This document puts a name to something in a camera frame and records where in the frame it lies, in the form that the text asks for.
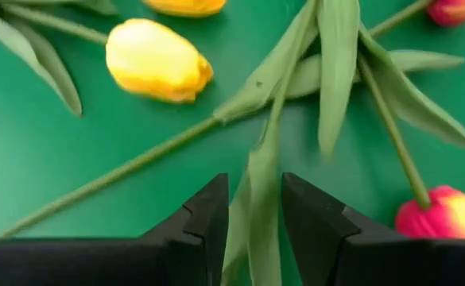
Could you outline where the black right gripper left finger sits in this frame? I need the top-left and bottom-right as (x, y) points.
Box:
(0, 173), (230, 286)

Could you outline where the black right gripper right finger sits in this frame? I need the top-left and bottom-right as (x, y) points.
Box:
(281, 173), (465, 286)

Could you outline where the red yellow artificial tulip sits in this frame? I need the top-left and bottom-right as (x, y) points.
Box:
(0, 0), (465, 247)
(219, 0), (320, 286)
(317, 0), (465, 242)

